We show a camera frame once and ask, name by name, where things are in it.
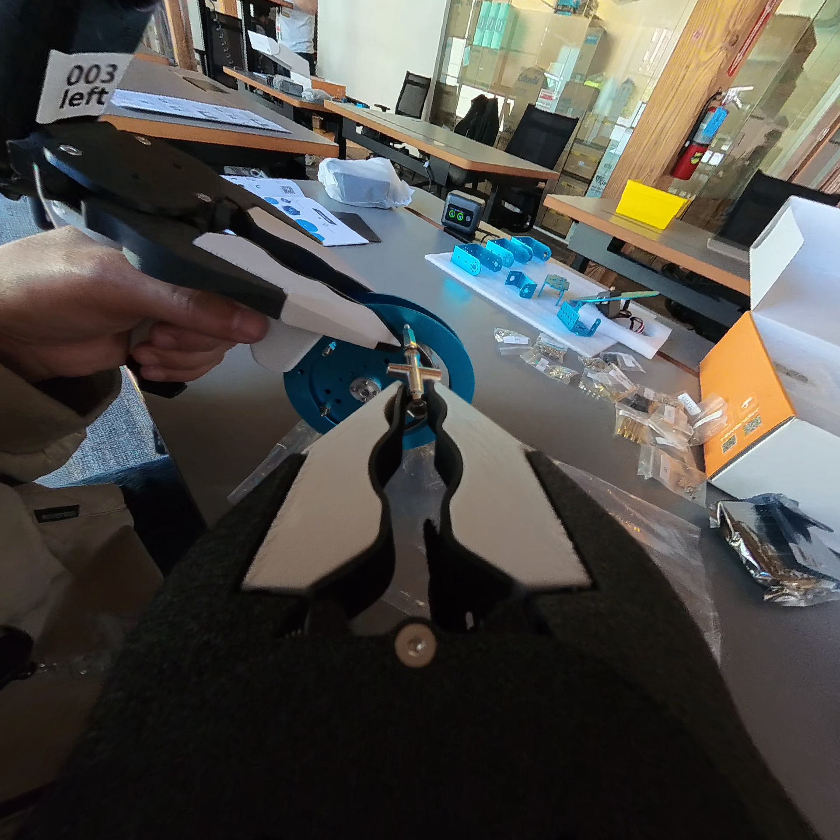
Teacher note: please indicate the white instruction sheet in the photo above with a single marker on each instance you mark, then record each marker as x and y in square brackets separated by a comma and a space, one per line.
[295, 203]

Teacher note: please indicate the metal cross socket wrench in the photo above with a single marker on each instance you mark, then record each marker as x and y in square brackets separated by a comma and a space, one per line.
[413, 371]

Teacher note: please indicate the blue perforated bracket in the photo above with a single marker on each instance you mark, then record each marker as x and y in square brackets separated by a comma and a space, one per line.
[577, 321]

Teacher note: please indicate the yellow board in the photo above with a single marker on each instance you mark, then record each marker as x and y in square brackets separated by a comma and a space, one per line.
[649, 203]

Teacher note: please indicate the black flat pad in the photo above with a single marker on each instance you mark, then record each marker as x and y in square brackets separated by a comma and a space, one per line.
[358, 226]

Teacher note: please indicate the wooden post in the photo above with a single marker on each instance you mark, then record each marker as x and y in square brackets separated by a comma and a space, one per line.
[689, 65]

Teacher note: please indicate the large clear plastic bag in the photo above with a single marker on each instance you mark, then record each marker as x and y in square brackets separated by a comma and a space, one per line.
[623, 512]

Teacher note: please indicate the red fire extinguisher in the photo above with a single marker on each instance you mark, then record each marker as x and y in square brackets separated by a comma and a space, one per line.
[699, 138]

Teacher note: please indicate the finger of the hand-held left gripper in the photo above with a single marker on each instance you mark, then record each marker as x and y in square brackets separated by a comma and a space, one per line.
[328, 312]
[315, 253]

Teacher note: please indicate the blue long round-end bracket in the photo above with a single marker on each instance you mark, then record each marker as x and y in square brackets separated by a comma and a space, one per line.
[502, 249]
[469, 256]
[539, 248]
[522, 248]

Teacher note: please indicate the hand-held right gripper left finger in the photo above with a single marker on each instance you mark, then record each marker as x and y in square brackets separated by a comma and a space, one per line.
[315, 525]

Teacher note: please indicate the person's left hand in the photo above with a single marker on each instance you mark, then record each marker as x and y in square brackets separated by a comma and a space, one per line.
[79, 308]

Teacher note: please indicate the blue U bracket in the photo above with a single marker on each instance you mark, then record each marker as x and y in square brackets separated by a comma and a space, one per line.
[518, 285]

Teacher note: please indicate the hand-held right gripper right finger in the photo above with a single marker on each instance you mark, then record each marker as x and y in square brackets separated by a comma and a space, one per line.
[518, 525]

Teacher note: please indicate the black office chair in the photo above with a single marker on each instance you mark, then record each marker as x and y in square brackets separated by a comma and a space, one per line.
[768, 203]
[544, 138]
[413, 95]

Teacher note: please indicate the pile of small parts bags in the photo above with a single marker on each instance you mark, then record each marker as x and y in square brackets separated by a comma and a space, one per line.
[623, 394]

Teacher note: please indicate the black jacket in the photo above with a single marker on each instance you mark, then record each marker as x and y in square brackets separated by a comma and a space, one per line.
[476, 121]

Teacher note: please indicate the teal round turntable base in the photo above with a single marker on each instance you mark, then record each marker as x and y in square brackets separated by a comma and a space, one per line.
[453, 367]

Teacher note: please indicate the orange cardboard box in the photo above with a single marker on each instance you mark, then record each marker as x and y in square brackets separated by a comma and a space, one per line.
[741, 394]

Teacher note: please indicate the teal oval plate with servo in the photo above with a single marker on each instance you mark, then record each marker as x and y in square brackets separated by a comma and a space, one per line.
[617, 296]

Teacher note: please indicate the white paper sheet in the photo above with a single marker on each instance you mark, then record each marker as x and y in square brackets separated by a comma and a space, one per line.
[190, 105]

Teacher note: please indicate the white wrapped bundle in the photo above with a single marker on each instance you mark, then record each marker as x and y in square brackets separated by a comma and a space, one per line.
[364, 180]

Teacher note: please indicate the black device with display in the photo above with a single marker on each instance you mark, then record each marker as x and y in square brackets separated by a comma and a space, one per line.
[463, 213]

